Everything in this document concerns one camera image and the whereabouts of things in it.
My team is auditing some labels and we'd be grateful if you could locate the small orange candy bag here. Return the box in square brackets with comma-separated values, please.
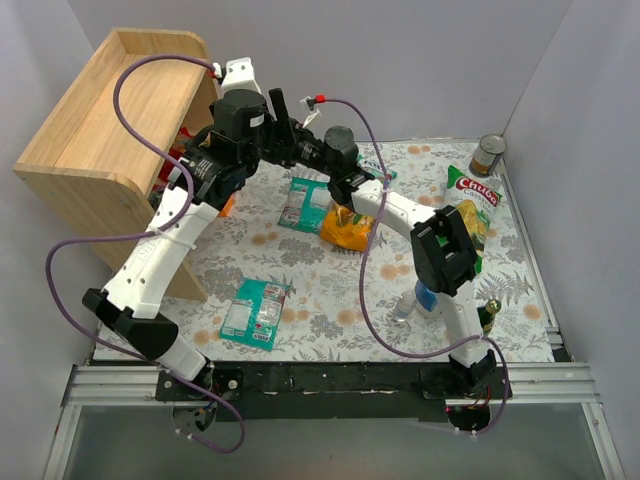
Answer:
[218, 194, 235, 218]

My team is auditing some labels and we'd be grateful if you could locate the red Lot 100 fruit gummy bag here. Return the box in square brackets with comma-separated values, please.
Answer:
[148, 161, 173, 210]

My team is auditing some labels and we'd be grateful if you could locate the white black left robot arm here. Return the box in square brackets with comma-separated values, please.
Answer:
[82, 88, 302, 389]

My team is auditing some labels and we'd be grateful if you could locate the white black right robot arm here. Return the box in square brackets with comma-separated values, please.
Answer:
[287, 119, 496, 392]

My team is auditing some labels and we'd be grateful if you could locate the wooden shelf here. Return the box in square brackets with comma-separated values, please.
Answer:
[12, 27, 244, 303]

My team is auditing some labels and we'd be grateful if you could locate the teal Fox's bag back side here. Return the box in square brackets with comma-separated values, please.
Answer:
[278, 177, 332, 235]

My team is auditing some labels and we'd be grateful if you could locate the teal fox's bag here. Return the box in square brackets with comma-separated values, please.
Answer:
[220, 278, 290, 351]
[278, 177, 332, 235]

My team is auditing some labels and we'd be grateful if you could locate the orange Lot 100 mango gummy bag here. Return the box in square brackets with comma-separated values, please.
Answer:
[319, 203, 374, 252]

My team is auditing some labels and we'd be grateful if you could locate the floral patterned table mat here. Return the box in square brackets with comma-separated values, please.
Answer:
[161, 163, 553, 362]

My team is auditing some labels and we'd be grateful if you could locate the green white Chuba chips bag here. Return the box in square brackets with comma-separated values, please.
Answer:
[444, 165, 502, 273]

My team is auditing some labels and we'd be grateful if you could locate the teal Fox's bag near front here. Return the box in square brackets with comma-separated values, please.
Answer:
[220, 278, 290, 351]

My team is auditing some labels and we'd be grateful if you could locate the small clear plastic bottle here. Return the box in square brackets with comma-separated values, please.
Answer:
[393, 290, 416, 323]

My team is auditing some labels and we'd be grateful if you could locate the tin can orange label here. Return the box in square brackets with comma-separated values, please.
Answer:
[469, 134, 507, 177]

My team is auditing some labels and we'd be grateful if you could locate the green glass bottle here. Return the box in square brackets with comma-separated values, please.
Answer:
[477, 299, 502, 336]

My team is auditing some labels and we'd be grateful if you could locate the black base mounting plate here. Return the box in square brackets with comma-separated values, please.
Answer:
[155, 362, 512, 422]

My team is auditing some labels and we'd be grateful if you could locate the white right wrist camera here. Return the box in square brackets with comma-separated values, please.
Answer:
[300, 96, 321, 128]

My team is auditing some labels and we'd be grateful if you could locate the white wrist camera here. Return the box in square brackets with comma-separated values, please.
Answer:
[212, 57, 262, 95]
[300, 96, 321, 128]

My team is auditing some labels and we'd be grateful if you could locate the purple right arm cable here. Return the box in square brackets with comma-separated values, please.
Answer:
[314, 94, 512, 435]

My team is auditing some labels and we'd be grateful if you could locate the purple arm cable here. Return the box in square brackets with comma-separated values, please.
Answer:
[44, 55, 247, 455]
[314, 94, 512, 435]

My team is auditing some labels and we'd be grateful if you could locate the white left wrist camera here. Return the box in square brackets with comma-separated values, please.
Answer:
[212, 57, 262, 95]

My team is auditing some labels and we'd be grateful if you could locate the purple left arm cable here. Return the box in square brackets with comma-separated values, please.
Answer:
[44, 55, 247, 455]

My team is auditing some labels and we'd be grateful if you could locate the aluminium frame rail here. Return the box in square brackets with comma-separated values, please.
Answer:
[42, 324, 626, 480]

